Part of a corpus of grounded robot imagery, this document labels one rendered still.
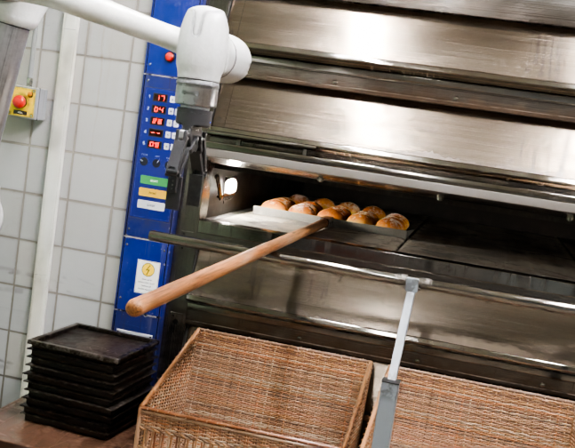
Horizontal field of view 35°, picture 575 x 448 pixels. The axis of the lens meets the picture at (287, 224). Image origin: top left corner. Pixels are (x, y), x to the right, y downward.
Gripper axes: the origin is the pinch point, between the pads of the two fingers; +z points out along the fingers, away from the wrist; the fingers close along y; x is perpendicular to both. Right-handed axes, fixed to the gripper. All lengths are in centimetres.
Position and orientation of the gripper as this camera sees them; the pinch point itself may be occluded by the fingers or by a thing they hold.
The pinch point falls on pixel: (183, 202)
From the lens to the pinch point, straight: 199.2
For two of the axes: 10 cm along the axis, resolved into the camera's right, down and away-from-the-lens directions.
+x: 9.7, 1.5, -2.1
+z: -1.3, 9.9, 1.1
